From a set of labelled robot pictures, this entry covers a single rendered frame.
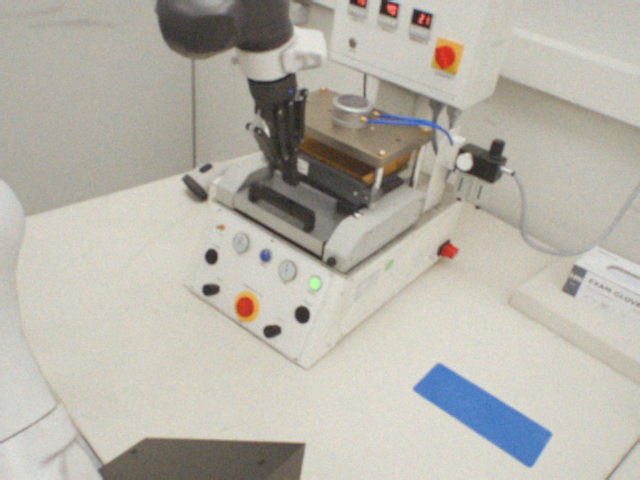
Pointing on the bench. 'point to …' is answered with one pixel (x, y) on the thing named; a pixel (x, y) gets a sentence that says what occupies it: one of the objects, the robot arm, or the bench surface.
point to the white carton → (607, 285)
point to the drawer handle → (283, 204)
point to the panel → (261, 283)
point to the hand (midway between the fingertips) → (288, 168)
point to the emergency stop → (245, 307)
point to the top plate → (363, 128)
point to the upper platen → (352, 161)
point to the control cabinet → (425, 59)
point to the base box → (366, 280)
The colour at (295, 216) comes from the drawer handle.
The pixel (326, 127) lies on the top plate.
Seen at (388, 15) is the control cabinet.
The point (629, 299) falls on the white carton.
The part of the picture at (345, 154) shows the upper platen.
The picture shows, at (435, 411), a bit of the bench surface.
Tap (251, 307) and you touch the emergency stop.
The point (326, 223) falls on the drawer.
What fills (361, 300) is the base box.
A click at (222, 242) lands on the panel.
